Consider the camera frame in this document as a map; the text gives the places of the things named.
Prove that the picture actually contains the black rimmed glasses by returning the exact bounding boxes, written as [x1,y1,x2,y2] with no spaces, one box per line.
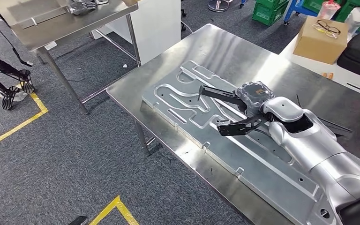
[312,19,342,39]

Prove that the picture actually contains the brown cardboard box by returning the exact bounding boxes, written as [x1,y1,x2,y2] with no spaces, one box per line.
[292,16,349,65]

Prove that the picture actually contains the clear cup pink lid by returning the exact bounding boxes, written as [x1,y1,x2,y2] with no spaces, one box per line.
[317,0,341,21]

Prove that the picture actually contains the large stamped aluminium plate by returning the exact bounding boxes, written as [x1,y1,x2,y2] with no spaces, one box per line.
[141,60,344,225]

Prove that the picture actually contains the spare grey robot hand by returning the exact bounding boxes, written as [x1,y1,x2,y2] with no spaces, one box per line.
[66,0,98,15]

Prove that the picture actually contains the chrome stanchion post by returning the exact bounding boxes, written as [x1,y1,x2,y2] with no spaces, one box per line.
[207,0,230,12]

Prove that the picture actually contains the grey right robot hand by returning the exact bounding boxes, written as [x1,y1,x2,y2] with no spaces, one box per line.
[235,81,275,118]

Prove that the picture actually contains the stainless steel workbench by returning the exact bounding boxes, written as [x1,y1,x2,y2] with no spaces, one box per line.
[106,23,360,225]

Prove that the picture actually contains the white plastic tumbler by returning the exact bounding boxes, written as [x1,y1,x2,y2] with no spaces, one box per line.
[344,7,360,35]

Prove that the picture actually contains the long black plastic part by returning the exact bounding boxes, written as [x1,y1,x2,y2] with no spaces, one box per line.
[197,84,353,138]

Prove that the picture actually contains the stainless steel side table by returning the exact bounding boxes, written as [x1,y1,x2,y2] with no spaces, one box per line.
[0,0,143,115]

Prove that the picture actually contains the white cabinet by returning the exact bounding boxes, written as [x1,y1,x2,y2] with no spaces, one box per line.
[91,0,181,65]

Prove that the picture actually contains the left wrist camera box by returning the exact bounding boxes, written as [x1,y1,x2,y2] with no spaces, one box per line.
[67,216,89,225]

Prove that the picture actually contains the blue metal cart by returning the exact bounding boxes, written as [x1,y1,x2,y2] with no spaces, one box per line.
[284,0,305,25]

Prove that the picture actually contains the white desk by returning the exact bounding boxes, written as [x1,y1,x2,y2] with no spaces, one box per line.
[278,31,360,100]

